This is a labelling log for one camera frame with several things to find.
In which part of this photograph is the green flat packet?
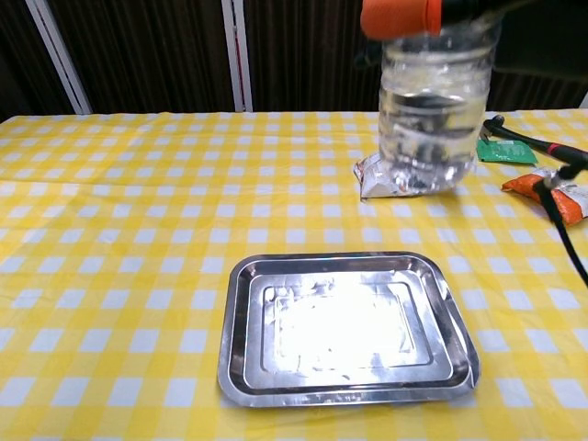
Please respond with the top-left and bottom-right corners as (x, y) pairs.
(476, 139), (538, 165)

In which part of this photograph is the black red claw hammer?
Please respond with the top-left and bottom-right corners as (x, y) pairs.
(481, 115), (588, 170)

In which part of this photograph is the yellow white checked tablecloth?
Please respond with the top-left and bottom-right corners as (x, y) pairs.
(0, 108), (588, 441)

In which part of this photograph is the white crumpled snack bag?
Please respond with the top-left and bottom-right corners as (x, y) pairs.
(352, 153), (460, 199)

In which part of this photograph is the clear plastic bottle white cap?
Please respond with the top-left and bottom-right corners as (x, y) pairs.
(376, 8), (503, 198)

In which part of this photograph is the black pleated curtain panel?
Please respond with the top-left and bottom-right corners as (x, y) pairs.
(491, 0), (588, 111)
(45, 0), (240, 114)
(243, 0), (383, 112)
(0, 0), (77, 121)

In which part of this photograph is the silver metal tray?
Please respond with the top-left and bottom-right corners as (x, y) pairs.
(217, 251), (481, 409)

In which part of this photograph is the orange white snack bag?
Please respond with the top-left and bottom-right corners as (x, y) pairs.
(501, 167), (588, 221)

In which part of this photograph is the white aluminium partition post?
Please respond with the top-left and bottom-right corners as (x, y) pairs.
(220, 0), (254, 112)
(25, 0), (93, 115)

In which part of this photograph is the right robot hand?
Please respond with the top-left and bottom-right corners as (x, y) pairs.
(360, 0), (506, 39)

